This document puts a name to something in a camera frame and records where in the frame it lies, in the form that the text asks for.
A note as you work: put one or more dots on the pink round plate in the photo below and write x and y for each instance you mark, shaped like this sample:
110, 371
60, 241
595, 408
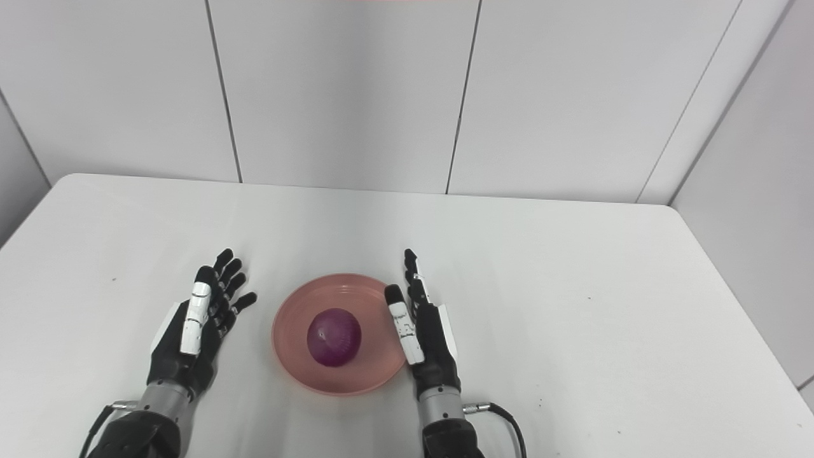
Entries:
292, 356

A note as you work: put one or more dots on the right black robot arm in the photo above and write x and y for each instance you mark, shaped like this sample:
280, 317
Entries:
445, 432

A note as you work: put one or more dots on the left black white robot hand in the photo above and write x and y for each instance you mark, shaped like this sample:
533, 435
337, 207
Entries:
184, 362

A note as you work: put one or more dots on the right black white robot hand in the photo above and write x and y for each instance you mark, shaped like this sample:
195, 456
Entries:
435, 356

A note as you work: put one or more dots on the purple red onion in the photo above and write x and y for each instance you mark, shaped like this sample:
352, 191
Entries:
334, 337

